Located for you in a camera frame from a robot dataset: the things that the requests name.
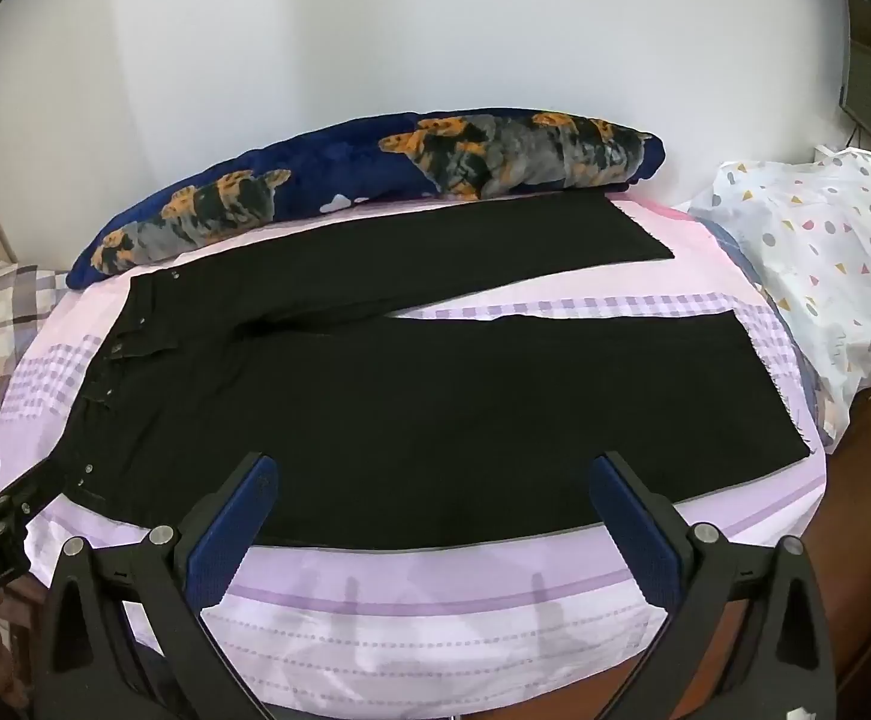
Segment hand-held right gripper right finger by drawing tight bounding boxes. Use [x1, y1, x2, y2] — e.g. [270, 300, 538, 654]
[587, 451, 839, 720]

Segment white dotted pillow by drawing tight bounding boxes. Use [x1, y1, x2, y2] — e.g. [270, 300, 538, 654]
[686, 148, 871, 455]

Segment black pants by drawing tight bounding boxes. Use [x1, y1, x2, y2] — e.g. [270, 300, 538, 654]
[61, 191, 813, 550]

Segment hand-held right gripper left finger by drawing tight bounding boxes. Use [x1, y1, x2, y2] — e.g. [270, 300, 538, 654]
[34, 452, 281, 720]

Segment navy animal print blanket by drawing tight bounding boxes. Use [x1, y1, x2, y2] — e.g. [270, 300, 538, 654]
[67, 109, 668, 292]

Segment brown wooden bed frame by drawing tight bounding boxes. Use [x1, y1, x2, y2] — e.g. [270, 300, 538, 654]
[675, 382, 871, 720]

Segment pink purple checked bed sheet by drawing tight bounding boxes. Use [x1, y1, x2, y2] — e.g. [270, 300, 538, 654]
[0, 193, 833, 720]

